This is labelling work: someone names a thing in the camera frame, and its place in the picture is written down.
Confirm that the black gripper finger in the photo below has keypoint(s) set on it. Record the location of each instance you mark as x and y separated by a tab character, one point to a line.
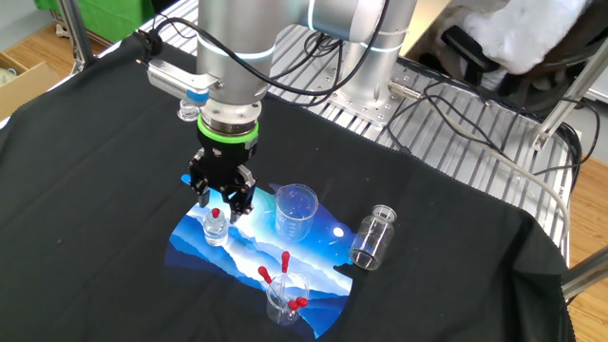
199	180
242	195

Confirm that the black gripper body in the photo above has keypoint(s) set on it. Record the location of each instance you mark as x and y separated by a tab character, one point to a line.
228	157

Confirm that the red bulb plastic dropper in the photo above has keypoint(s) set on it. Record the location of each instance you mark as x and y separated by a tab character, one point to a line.
264	274
293	305
285	261
302	301
215	213

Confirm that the small glass vial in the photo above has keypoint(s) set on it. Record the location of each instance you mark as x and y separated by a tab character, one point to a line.
216	237

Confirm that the clear glass jar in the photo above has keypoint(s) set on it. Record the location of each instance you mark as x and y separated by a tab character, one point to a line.
370	242

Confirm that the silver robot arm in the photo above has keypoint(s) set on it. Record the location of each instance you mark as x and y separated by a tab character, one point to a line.
237	47

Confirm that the clear glass stopper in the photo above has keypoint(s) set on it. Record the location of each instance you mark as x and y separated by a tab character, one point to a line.
188	114

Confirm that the large glass beaker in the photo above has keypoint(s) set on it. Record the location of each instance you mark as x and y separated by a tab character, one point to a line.
294	223

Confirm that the black cloth with blue print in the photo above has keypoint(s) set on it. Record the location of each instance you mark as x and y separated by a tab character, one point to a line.
95	190

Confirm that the small glass beaker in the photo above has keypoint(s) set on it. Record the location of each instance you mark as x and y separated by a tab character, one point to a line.
280	313

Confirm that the green cloth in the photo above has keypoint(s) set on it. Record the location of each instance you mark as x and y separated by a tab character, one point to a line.
109	16

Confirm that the brown cardboard box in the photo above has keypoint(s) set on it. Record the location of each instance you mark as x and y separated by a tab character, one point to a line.
28	90

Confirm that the black office chair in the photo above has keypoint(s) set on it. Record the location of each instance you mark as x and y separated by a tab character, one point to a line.
463	45

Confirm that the person in light shirt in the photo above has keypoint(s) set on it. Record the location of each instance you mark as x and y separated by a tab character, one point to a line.
518	33

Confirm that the wrist camera on silver bracket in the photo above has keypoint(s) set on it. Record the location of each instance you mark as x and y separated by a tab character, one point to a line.
176	81

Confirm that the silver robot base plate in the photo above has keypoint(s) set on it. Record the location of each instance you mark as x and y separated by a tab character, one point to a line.
375	111

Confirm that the aluminium frame post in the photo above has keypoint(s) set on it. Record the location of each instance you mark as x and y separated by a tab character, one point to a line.
78	33
570	97
589	273

